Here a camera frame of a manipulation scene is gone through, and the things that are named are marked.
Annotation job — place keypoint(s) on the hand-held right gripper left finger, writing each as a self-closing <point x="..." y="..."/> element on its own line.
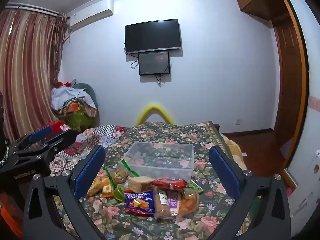
<point x="87" y="173"/>

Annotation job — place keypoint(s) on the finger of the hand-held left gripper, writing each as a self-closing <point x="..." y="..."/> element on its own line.
<point x="40" y="133"/>
<point x="61" y="140"/>

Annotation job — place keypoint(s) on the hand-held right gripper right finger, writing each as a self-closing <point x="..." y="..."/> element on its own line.
<point x="225" y="173"/>

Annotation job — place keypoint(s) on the zip bag of yellow snacks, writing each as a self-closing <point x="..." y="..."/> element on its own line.
<point x="102" y="186"/>

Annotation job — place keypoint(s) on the zip bag of brown pastries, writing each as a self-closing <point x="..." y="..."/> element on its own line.
<point x="121" y="176"/>

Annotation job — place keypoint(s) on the small green packet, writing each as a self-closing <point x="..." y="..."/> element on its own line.
<point x="119" y="193"/>

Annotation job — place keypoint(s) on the zip bag of orange snacks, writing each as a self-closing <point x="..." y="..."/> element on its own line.
<point x="190" y="201"/>

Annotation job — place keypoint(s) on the sandwich bread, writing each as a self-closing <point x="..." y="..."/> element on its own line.
<point x="140" y="183"/>

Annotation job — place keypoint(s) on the red instant noodle packet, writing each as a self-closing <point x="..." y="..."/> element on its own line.
<point x="170" y="183"/>

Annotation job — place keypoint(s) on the long bread packet purple label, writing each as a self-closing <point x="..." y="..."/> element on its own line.
<point x="175" y="201"/>

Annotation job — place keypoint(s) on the blue snack packet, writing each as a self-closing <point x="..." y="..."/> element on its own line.
<point x="138" y="202"/>

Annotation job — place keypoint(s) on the clear plastic storage box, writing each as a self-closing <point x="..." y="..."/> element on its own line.
<point x="160" y="162"/>

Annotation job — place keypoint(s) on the long bread packet white label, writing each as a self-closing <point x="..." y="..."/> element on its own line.
<point x="162" y="202"/>

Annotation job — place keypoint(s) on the pink toy figure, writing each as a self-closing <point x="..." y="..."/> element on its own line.
<point x="66" y="128"/>

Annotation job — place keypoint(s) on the red box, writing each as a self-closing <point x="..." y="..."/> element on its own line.
<point x="53" y="126"/>

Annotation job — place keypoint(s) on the pile of clothes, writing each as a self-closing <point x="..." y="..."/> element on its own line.
<point x="67" y="102"/>

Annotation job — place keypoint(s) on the orange cloth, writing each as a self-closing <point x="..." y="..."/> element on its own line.
<point x="10" y="215"/>

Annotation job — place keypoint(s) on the grey chair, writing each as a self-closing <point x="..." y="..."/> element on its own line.
<point x="91" y="97"/>

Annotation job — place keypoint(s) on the striped red curtain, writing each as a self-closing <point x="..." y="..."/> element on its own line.
<point x="27" y="70"/>

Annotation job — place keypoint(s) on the pink slipper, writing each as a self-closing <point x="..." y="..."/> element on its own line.
<point x="288" y="192"/>

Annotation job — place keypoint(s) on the white wardrobe door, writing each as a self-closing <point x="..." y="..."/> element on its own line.
<point x="310" y="135"/>

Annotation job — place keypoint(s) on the yellow foam tube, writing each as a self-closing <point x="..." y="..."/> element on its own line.
<point x="155" y="106"/>

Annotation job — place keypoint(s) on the wooden door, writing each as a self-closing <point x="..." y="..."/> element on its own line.
<point x="287" y="92"/>

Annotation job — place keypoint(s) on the white air conditioner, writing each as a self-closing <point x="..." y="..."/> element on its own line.
<point x="91" y="15"/>

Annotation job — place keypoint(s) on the wall socket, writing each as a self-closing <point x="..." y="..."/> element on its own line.
<point x="239" y="122"/>

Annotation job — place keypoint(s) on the small black wall monitor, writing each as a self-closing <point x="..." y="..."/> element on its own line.
<point x="154" y="63"/>

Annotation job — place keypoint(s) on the black wall television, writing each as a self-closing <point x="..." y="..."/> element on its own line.
<point x="153" y="36"/>

